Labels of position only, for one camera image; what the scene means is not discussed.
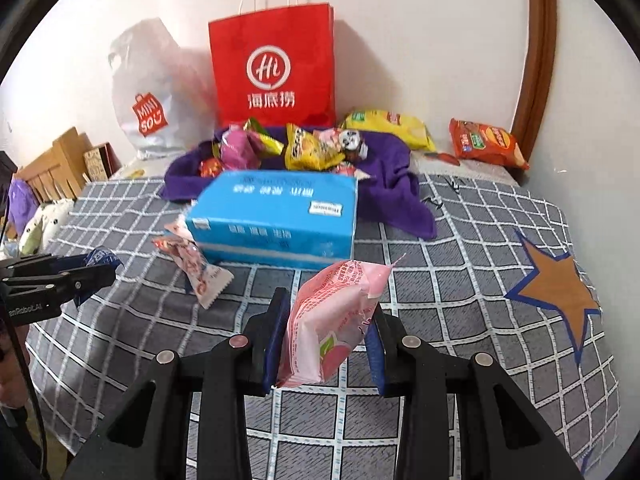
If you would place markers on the purple towel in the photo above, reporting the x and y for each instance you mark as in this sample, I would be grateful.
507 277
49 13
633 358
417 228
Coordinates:
395 180

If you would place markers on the patterned gift box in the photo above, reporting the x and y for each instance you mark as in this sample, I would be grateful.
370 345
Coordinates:
100 162

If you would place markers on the purple plastic bag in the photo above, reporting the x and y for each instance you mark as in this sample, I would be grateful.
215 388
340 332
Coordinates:
22 200

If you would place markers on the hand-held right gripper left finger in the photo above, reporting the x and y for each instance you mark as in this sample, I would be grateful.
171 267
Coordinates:
272 345

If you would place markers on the green snack packet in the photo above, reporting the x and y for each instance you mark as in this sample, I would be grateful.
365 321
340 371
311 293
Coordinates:
270 145

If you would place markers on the person's left hand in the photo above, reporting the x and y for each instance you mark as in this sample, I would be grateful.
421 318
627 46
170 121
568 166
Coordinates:
12 385

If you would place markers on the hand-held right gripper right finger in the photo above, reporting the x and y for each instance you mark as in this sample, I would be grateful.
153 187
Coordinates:
375 355

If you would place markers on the yellow snack packet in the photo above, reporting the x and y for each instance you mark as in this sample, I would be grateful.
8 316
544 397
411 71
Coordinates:
310 152

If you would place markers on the grey checked blanket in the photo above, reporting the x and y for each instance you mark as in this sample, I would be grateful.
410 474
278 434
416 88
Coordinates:
450 285

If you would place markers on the white spotted plush toy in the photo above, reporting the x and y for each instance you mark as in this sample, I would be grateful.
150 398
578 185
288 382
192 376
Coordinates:
47 220

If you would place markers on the yellow chip bag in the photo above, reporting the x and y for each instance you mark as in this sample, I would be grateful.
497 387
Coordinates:
395 127

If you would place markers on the white plastic shopping bag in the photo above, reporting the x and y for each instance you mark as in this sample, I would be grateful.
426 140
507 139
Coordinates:
150 85

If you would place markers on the red paper bag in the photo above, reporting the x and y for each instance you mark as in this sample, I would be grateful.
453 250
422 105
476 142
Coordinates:
275 45

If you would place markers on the red orange chip bag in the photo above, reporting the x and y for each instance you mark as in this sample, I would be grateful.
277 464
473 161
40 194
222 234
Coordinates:
487 142

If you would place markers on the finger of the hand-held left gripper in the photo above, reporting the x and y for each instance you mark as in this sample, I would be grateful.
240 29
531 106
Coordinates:
40 263
75 280

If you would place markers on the red white candy packet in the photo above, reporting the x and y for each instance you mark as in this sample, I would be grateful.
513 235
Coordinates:
195 265

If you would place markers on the dark blue snack packet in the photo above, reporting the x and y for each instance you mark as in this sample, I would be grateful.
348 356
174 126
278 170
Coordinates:
102 257

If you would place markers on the pale pink snack packet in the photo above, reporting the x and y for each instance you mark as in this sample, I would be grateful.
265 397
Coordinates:
180 227

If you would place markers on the wooden headboard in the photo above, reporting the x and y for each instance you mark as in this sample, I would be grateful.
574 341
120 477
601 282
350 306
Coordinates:
55 160

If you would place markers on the blue tissue box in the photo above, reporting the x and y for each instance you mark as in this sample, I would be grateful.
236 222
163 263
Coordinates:
270 220

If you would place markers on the magenta snack packet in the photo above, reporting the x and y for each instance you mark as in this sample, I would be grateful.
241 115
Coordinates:
240 152

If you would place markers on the pink printed snack packet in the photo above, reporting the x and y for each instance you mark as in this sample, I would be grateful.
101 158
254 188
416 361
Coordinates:
350 142

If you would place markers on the yellow plush toy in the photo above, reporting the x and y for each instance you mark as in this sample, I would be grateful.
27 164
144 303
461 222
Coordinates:
134 174

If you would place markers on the brown wooden door frame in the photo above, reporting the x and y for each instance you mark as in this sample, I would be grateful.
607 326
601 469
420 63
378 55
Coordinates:
540 35

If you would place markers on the red snack packet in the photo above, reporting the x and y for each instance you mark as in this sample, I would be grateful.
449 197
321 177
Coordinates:
210 167

